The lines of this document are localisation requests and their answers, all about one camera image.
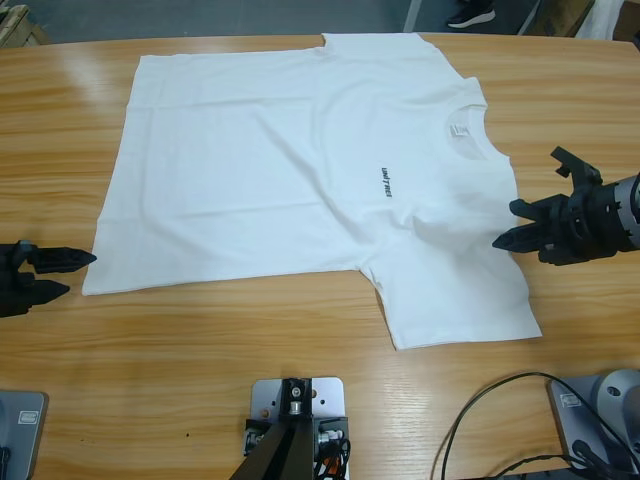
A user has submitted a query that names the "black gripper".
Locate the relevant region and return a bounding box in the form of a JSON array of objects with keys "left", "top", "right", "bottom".
[
  {"left": 491, "top": 182, "right": 629, "bottom": 266},
  {"left": 0, "top": 241, "right": 98, "bottom": 319}
]

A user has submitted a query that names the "white t-shirt with black logo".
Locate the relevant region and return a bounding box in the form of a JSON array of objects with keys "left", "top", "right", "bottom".
[{"left": 81, "top": 32, "right": 545, "bottom": 353}]

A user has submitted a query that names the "brown cardboard box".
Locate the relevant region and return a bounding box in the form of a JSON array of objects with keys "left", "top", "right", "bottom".
[{"left": 529, "top": 0, "right": 596, "bottom": 37}]

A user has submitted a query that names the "black sneaker with white sole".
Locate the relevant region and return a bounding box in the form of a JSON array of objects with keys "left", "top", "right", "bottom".
[{"left": 445, "top": 0, "right": 497, "bottom": 29}]

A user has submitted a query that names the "white bag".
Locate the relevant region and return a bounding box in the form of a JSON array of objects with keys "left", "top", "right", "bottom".
[{"left": 574, "top": 0, "right": 626, "bottom": 41}]

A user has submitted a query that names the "white metal pole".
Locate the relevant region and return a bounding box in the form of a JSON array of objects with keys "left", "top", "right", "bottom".
[{"left": 402, "top": 0, "right": 422, "bottom": 32}]

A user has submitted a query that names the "wooden pallet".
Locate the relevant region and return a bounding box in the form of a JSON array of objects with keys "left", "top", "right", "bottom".
[{"left": 0, "top": 0, "right": 51, "bottom": 49}]

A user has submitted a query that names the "black clamp with silver knob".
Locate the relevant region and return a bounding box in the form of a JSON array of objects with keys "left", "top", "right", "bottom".
[
  {"left": 243, "top": 418, "right": 274, "bottom": 457},
  {"left": 312, "top": 414, "right": 351, "bottom": 469}
]

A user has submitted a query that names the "black gripper side bracket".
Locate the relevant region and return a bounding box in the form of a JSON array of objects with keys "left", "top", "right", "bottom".
[{"left": 549, "top": 145, "right": 605, "bottom": 190}]

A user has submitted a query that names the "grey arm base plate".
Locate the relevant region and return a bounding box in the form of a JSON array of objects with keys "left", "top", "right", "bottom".
[
  {"left": 545, "top": 375, "right": 640, "bottom": 472},
  {"left": 0, "top": 390, "right": 50, "bottom": 480}
]

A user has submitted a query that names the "thin dark cable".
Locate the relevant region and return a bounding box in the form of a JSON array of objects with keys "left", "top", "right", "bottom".
[{"left": 482, "top": 447, "right": 586, "bottom": 480}]

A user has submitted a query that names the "white mount block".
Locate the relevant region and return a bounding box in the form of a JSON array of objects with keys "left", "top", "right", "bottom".
[{"left": 249, "top": 377, "right": 351, "bottom": 480}]

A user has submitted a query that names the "dark camera post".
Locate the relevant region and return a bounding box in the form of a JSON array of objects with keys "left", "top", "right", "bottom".
[{"left": 233, "top": 378, "right": 317, "bottom": 480}]

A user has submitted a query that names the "black and orange cable bundle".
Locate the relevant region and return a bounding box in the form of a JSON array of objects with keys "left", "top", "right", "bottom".
[{"left": 314, "top": 439, "right": 354, "bottom": 480}]

